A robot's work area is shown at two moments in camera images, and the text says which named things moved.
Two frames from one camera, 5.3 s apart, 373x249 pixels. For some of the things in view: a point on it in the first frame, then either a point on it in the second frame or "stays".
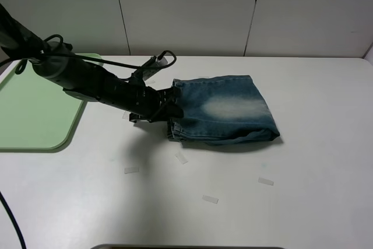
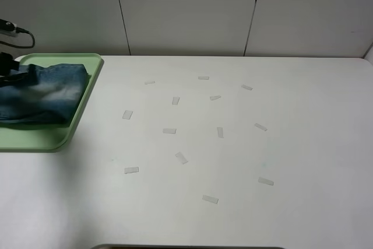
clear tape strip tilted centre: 181,157 stays
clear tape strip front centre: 210,199 stays
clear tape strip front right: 264,181 stays
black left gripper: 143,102 to 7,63
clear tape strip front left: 131,169 stays
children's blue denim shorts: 221,110 to 44,95
